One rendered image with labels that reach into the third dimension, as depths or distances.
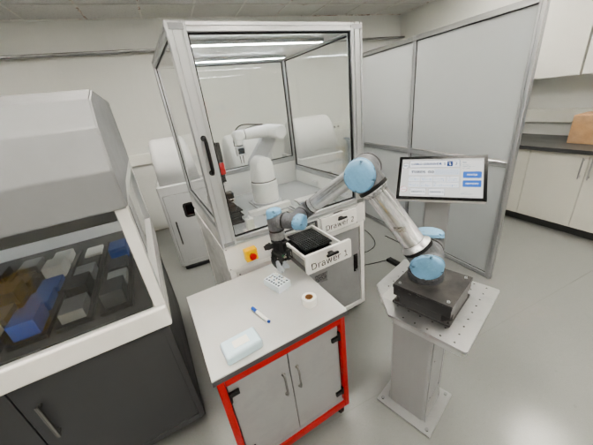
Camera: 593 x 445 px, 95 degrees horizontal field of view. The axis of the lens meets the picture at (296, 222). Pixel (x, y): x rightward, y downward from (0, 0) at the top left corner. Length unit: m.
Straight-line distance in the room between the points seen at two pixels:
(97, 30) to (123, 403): 4.11
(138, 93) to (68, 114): 3.39
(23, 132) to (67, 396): 1.08
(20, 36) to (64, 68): 0.44
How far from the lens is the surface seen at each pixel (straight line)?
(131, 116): 4.61
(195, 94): 1.40
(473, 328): 1.33
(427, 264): 1.10
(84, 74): 4.70
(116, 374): 1.64
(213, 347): 1.28
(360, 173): 1.00
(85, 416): 1.78
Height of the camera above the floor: 1.64
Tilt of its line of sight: 24 degrees down
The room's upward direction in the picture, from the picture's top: 7 degrees counter-clockwise
